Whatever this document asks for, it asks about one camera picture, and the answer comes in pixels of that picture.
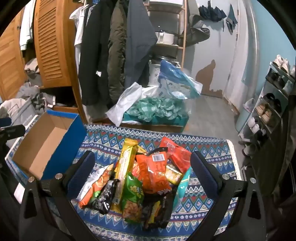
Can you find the red orange snack bag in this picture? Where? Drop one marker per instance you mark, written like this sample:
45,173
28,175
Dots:
178,155

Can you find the white plastic bag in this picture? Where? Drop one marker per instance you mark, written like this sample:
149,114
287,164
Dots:
124,104

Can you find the white shirt in wardrobe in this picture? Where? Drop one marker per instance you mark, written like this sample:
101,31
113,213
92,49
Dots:
25,23

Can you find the teal checkered cloth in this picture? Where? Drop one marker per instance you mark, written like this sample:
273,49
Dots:
159,107

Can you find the hanging white shirt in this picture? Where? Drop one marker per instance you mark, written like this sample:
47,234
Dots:
78,25

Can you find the light blue bin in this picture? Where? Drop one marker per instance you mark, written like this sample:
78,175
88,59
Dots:
244,120

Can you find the orange snack bag black header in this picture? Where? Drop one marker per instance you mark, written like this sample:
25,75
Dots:
153,176

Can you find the wooden shelf rack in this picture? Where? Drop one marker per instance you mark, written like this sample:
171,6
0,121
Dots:
181,34

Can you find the teal snack packet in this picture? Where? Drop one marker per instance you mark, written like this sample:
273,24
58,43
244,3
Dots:
182,187

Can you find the pile of grey clothes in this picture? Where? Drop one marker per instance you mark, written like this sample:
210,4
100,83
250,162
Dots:
30,90

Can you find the white cooking pot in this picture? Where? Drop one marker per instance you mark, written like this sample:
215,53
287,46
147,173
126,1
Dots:
164,38

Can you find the white orange snack packet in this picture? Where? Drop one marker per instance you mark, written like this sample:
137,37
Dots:
94,185

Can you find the hanging blue grey jacket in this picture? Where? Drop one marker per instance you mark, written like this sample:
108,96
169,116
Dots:
138,46

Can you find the hanging black jacket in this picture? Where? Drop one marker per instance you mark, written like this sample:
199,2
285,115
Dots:
97,58

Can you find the blue cardboard box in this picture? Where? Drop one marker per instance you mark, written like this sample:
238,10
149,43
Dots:
46,139

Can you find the blue plastic bag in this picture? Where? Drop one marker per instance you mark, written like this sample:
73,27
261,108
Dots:
178,78

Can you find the wooden louvered wardrobe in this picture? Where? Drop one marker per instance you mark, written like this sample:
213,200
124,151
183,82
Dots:
53,46

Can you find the yellow orange snack packet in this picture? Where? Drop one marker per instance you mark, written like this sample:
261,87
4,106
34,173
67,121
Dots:
173,176

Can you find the grey shoe rack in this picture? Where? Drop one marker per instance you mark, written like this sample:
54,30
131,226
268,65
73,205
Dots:
277,90

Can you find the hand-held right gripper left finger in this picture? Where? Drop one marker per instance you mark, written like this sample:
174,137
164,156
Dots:
84,166

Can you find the teal cardboard box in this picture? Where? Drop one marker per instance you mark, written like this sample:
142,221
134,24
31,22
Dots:
161,125

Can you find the rows of shoes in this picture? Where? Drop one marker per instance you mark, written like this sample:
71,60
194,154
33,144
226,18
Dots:
266,111

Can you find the small black snack packet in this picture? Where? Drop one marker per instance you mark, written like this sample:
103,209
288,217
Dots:
105,197

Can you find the patterned blue tablecloth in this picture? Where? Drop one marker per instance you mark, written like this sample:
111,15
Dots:
208,143

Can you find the hanging blue cloth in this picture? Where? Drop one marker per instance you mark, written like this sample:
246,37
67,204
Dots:
232,18

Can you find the white door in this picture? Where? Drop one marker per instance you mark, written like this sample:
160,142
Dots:
240,58

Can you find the long gold snack packet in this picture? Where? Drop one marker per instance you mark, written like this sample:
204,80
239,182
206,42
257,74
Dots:
124,166

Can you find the dark blue umbrella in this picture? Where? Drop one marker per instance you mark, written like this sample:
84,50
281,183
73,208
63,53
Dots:
211,10

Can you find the black yellow snack packet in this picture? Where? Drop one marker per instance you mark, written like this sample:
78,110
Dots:
155,210

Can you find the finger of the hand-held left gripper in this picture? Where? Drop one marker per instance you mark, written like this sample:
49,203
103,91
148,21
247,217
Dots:
4,121
13,131

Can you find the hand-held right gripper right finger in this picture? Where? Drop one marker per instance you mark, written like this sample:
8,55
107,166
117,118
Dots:
203,171

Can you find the grey hanging bag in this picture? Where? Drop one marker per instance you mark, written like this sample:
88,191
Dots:
196,27

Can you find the green snack packet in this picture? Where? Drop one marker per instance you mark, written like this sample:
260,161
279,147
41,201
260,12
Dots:
133,197

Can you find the hanging olive jacket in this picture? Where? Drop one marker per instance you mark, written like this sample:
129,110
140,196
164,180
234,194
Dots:
118,58

